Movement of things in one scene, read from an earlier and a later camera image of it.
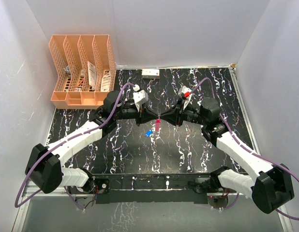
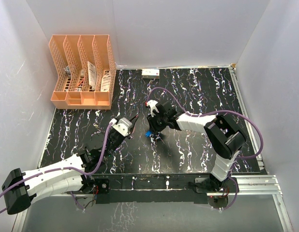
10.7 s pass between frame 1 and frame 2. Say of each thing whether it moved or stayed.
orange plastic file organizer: stayed
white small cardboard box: stayed
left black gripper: moved
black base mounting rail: stayed
